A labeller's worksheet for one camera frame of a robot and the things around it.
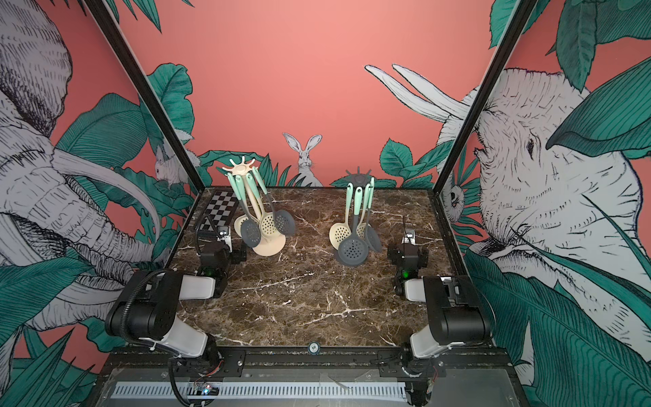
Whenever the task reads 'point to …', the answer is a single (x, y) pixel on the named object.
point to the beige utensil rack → (269, 244)
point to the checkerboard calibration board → (221, 209)
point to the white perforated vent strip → (267, 390)
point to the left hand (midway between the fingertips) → (232, 237)
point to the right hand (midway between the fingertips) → (408, 239)
